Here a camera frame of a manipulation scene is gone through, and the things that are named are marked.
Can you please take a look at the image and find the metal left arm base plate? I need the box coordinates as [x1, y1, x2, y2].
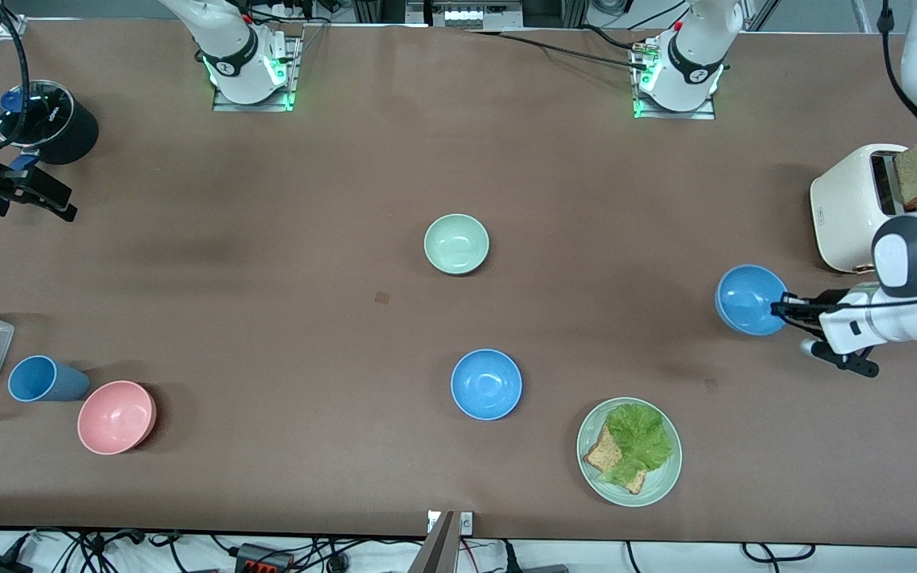
[632, 40, 716, 121]

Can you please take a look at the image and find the blue bowl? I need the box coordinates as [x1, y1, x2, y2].
[715, 264, 790, 337]
[450, 349, 524, 422]

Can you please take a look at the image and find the black orange power box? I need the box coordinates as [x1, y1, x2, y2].
[234, 544, 294, 573]

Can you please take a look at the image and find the pink bowl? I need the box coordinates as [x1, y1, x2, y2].
[77, 380, 158, 456]

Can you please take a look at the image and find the green lettuce leaf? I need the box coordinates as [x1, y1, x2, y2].
[600, 403, 674, 488]

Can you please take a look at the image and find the grey metal camera pole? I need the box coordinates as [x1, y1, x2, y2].
[407, 510, 459, 573]

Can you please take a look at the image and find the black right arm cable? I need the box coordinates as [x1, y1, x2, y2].
[0, 0, 30, 148]

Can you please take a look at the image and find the black pot with blue handle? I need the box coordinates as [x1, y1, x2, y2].
[0, 80, 100, 180]

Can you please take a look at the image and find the black braided cable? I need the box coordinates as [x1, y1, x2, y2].
[465, 29, 652, 72]

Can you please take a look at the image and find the cream white toaster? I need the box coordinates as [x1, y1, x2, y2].
[810, 143, 917, 274]

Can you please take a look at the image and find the blue cup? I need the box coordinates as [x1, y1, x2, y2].
[7, 354, 92, 403]

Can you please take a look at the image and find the green plate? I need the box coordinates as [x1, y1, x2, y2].
[576, 396, 684, 509]

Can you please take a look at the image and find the brown bread slice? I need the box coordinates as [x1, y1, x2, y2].
[583, 424, 649, 496]

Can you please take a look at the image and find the black plug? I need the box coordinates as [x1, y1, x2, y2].
[502, 541, 569, 573]

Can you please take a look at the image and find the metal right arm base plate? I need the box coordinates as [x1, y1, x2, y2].
[212, 36, 302, 113]

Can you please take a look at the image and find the green bowl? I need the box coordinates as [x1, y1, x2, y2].
[423, 213, 490, 277]

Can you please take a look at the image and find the white clamp bracket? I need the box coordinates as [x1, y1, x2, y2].
[427, 511, 474, 534]

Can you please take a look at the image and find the white power strip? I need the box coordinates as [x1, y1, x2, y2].
[429, 0, 525, 29]

